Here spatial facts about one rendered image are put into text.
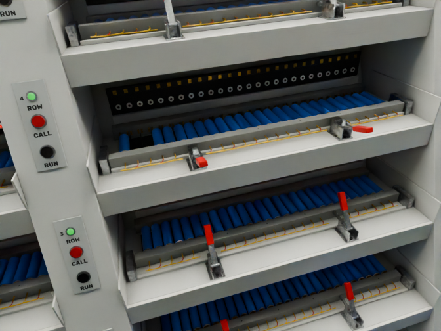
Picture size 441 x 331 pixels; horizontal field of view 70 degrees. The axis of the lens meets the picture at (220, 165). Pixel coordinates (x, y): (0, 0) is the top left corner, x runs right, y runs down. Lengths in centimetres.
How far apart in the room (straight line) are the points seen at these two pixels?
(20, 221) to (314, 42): 53
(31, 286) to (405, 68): 80
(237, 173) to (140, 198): 16
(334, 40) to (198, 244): 43
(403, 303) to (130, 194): 63
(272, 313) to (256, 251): 17
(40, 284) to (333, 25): 65
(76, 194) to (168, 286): 22
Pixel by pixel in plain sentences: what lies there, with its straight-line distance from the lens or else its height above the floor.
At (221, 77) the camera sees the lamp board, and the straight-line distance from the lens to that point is 66.
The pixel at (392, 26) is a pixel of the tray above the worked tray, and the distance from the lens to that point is 65.
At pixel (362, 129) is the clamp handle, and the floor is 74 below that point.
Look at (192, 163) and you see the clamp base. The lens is 50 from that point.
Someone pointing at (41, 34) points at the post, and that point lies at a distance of 51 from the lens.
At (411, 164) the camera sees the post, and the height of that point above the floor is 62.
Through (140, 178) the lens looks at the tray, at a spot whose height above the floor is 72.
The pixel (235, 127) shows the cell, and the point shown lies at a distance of 59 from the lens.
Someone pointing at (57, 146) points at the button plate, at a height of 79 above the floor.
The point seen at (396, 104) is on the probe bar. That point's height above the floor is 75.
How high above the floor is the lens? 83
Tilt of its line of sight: 13 degrees down
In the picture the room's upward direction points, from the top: 9 degrees counter-clockwise
